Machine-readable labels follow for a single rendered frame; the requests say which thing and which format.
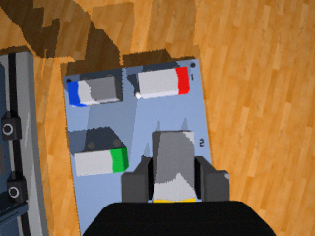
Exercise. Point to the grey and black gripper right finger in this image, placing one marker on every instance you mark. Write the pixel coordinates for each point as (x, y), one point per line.
(210, 184)

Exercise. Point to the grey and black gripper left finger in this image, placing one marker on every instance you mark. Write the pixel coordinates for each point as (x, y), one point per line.
(138, 186)

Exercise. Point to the grey metal blank with green end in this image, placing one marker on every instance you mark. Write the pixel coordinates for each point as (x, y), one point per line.
(101, 161)

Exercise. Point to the grey metal block with yellow end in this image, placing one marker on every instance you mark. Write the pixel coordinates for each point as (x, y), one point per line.
(173, 166)

